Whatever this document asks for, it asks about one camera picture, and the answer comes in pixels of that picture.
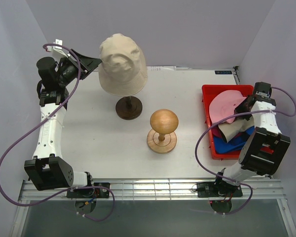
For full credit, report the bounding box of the pink bucket hat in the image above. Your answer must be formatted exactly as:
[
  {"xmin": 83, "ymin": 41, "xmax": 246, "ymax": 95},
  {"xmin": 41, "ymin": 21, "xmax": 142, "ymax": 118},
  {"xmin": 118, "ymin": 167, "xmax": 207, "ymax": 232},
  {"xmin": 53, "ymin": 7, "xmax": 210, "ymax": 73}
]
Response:
[{"xmin": 209, "ymin": 90, "xmax": 246, "ymax": 123}]

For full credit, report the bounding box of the cream bucket hat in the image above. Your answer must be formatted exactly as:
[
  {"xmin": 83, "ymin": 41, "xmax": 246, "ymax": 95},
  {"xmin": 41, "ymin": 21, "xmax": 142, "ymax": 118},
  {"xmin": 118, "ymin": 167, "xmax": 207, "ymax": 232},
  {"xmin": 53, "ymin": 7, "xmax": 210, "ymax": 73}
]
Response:
[{"xmin": 218, "ymin": 117, "xmax": 254, "ymax": 143}]

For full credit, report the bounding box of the beige bucket hat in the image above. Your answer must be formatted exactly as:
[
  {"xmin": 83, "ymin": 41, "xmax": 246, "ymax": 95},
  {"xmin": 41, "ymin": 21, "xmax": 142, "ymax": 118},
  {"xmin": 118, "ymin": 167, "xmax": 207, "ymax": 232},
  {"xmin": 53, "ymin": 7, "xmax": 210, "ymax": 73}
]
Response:
[{"xmin": 98, "ymin": 34, "xmax": 148, "ymax": 97}]

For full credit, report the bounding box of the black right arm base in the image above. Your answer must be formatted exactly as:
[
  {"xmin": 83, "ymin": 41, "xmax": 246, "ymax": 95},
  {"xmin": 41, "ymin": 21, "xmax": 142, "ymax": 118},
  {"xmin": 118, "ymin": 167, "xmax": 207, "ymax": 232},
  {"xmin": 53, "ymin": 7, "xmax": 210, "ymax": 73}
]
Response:
[{"xmin": 191, "ymin": 182, "xmax": 243, "ymax": 198}]

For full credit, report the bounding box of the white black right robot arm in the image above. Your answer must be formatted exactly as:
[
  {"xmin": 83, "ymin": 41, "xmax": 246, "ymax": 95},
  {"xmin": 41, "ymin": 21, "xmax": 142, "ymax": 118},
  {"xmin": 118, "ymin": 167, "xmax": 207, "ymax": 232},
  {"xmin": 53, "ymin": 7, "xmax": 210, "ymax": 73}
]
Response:
[{"xmin": 214, "ymin": 82, "xmax": 291, "ymax": 196}]

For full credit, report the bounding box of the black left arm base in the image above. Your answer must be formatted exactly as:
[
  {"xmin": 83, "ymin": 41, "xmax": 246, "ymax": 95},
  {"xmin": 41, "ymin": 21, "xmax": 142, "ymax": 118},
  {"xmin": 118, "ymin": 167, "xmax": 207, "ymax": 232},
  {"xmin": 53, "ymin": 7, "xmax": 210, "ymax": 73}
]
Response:
[{"xmin": 66, "ymin": 182, "xmax": 111, "ymax": 199}]

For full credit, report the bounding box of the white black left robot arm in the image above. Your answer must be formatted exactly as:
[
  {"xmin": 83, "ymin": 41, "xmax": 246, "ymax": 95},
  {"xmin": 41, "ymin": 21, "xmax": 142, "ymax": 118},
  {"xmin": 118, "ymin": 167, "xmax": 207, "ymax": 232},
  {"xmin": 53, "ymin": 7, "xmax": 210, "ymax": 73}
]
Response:
[{"xmin": 24, "ymin": 53, "xmax": 101, "ymax": 191}]

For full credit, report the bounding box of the blue hat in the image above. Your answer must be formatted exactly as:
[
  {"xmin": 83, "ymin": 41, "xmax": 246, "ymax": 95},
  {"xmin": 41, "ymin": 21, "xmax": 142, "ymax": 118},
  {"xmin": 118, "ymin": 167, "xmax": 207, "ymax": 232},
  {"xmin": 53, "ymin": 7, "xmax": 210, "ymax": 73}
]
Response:
[{"xmin": 211, "ymin": 126, "xmax": 255, "ymax": 154}]

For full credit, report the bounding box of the red plastic bin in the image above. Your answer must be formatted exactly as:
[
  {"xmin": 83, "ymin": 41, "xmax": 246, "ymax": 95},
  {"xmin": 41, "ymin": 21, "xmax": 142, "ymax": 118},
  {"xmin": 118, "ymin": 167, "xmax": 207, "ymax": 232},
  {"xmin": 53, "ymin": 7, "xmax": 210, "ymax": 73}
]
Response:
[{"xmin": 201, "ymin": 84, "xmax": 253, "ymax": 160}]

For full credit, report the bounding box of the cream mannequin head stand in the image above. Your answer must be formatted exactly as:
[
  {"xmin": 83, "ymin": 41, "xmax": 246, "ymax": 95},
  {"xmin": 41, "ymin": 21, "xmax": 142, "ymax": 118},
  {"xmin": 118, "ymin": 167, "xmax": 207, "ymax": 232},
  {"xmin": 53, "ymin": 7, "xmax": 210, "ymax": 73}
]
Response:
[{"xmin": 115, "ymin": 96, "xmax": 143, "ymax": 120}]

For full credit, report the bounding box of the light wooden hat stand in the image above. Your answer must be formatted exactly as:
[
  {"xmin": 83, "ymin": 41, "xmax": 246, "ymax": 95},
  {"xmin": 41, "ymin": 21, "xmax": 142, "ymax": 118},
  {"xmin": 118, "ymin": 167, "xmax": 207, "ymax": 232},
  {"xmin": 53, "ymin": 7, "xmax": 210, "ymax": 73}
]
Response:
[{"xmin": 147, "ymin": 109, "xmax": 179, "ymax": 154}]

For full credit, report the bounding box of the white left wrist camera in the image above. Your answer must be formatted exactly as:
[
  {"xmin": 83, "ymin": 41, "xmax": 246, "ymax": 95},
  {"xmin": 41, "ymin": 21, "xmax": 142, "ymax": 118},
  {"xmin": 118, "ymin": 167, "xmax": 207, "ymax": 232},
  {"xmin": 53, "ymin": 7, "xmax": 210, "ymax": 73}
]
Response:
[{"xmin": 46, "ymin": 39, "xmax": 68, "ymax": 59}]

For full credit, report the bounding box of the aluminium front rail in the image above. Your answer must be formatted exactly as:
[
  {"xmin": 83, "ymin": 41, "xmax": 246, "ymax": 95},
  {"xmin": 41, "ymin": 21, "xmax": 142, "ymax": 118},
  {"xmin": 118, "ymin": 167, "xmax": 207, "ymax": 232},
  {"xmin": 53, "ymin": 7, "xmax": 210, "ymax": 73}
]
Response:
[{"xmin": 17, "ymin": 179, "xmax": 287, "ymax": 202}]

